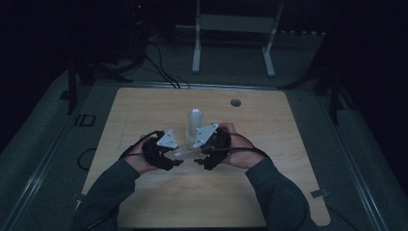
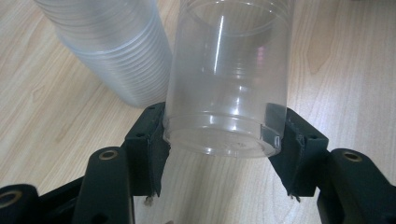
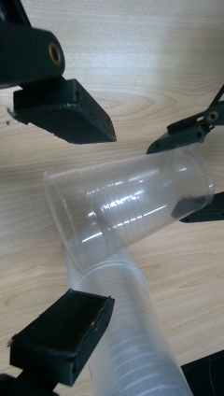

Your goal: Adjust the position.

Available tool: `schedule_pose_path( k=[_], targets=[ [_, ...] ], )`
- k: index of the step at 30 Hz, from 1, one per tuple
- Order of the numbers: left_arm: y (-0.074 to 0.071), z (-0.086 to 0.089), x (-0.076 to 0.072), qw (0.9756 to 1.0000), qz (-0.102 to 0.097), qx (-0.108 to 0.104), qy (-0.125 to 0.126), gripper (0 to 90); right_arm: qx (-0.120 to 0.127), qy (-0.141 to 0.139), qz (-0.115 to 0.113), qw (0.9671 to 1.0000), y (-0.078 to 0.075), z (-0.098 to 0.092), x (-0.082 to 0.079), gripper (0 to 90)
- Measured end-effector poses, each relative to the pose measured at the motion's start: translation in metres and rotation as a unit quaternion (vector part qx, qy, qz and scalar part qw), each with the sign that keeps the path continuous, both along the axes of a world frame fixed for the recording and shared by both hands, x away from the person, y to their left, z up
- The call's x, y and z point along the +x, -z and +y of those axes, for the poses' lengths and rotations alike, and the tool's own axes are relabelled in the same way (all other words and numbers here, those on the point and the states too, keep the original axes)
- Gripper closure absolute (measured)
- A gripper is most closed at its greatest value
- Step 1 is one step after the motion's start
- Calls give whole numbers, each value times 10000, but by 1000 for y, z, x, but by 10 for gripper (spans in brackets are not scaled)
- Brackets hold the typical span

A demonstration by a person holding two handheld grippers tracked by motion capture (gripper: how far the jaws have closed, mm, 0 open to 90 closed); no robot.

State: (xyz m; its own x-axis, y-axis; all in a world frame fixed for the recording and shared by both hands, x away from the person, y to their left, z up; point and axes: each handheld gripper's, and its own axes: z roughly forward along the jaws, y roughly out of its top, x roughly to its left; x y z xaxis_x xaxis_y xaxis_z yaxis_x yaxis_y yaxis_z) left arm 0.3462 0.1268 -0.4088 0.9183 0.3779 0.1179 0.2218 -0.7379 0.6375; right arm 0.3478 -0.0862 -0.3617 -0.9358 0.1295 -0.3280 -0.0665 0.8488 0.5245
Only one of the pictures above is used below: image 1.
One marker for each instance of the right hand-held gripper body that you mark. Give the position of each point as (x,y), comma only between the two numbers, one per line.
(218,144)

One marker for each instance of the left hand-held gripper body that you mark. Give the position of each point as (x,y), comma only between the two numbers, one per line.
(154,152)

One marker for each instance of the translucent plastic cup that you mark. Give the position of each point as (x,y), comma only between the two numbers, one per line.
(186,154)

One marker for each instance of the clear plastic bottle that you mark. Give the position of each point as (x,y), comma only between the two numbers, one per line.
(194,122)

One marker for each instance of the person's left hand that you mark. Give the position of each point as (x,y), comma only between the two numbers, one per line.
(138,160)

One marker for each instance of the person's right hand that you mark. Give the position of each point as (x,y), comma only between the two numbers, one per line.
(240,154)

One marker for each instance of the black metal stand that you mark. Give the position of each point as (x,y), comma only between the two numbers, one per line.
(335,99)
(71,89)

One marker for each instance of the grey tape strip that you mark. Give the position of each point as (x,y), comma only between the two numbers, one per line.
(319,193)

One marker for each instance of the dark computer tower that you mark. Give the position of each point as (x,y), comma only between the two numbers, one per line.
(138,29)

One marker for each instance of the white power strip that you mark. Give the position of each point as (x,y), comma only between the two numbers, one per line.
(301,32)

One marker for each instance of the black square floor bracket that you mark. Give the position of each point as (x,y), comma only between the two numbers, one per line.
(85,120)

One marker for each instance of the white metal stand frame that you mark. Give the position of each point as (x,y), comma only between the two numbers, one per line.
(234,24)

